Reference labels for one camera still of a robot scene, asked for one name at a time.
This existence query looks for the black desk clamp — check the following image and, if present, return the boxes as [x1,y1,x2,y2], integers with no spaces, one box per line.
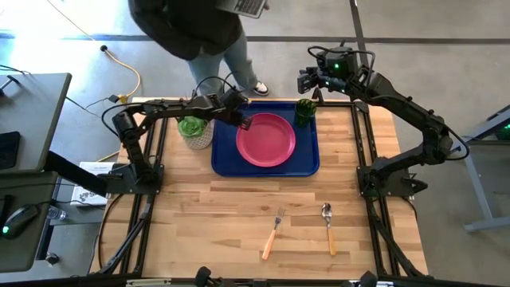
[0,74,20,96]

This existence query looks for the grey laptop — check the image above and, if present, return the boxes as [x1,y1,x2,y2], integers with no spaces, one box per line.
[217,0,269,20]

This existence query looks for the black rounded device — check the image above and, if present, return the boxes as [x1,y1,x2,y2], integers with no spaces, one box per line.
[194,265,240,287]
[341,270,379,287]

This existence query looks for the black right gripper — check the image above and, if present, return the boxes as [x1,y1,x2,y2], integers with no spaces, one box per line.
[296,47,359,96]

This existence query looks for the pink plastic plate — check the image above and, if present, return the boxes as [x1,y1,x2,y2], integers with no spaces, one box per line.
[235,112,297,168]

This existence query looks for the white printed box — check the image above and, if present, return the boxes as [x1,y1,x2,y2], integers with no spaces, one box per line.
[70,160,117,207]

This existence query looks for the clear water bottle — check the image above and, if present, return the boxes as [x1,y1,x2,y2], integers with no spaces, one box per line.
[46,205,68,222]

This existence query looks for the grey desk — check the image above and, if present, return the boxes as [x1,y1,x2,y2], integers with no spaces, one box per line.
[0,73,73,274]

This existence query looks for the blue plastic tray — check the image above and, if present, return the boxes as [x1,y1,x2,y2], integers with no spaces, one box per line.
[210,100,321,178]

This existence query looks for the black aluminium table frame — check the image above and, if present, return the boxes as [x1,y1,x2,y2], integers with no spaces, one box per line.
[89,87,430,287]

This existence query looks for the yellow extension cable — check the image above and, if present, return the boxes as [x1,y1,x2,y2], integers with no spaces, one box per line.
[45,0,143,106]

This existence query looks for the succulent in patterned pot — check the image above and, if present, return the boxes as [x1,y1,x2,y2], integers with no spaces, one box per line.
[177,115,215,151]

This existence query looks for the spoon with orange handle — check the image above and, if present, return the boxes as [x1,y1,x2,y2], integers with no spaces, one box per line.
[321,202,338,257]

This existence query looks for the green ribbed cup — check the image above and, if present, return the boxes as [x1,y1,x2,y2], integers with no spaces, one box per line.
[294,98,318,128]

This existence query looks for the grey metal table leg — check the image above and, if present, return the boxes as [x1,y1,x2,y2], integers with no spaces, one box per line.
[464,105,510,234]

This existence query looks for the person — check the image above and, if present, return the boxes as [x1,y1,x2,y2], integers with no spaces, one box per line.
[127,0,272,97]

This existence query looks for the black floor cable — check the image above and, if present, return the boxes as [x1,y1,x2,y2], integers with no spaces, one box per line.
[65,94,120,120]

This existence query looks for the black keyboard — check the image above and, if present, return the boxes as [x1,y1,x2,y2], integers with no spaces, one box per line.
[0,131,22,171]

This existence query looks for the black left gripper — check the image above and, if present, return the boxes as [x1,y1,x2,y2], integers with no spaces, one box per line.
[201,94,254,132]

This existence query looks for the fork with orange handle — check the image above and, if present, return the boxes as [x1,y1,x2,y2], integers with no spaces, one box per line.
[261,206,287,261]

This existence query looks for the black computer mouse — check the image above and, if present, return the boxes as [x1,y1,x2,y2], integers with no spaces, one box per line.
[1,203,40,241]

